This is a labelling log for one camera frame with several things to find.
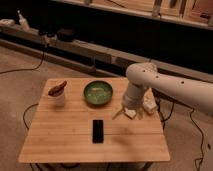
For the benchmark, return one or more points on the white paper cup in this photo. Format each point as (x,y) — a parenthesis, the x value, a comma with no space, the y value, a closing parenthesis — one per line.
(58,98)

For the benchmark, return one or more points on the wooden shelf rail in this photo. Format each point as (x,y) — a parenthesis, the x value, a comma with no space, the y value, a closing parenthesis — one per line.
(100,53)

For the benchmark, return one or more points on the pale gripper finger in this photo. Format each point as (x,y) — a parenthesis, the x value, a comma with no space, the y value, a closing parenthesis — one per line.
(140,113)
(120,112)

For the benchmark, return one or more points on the white sponge block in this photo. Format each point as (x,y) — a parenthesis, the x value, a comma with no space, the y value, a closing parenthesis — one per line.
(130,113)

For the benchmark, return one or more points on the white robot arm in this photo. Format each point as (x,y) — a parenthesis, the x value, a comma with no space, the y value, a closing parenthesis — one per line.
(142,76)

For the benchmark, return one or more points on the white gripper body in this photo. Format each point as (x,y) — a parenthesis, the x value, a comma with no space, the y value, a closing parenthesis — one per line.
(133,96)

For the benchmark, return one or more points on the green ceramic bowl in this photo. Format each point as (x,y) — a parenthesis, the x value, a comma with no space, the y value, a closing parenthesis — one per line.
(98,92)

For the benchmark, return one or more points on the white spray bottle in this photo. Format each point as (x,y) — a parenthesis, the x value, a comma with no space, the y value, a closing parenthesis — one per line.
(23,22)

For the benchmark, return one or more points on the black device on ledge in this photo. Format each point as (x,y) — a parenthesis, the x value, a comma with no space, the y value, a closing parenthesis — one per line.
(66,35)

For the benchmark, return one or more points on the brown sausage in cup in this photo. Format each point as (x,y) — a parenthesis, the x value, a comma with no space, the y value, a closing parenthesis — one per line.
(57,88)

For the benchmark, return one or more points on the black smartphone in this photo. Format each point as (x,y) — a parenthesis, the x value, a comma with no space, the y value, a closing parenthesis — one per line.
(98,131)

